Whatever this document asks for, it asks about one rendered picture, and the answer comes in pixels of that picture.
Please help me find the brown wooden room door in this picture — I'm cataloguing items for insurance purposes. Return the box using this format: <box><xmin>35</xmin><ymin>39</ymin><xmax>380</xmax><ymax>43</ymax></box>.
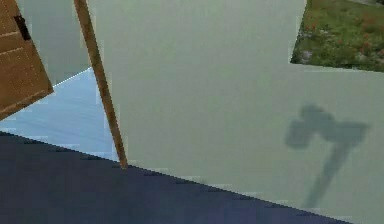
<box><xmin>0</xmin><ymin>0</ymin><xmax>55</xmax><ymax>121</ymax></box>

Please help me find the brown wooden door frame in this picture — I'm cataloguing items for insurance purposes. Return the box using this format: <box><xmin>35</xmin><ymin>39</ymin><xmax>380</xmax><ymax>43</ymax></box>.
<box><xmin>73</xmin><ymin>0</ymin><xmax>129</xmax><ymax>169</ymax></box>

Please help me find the black door handle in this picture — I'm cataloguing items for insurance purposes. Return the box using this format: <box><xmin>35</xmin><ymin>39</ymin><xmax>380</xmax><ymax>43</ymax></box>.
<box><xmin>13</xmin><ymin>15</ymin><xmax>32</xmax><ymax>42</ymax></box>

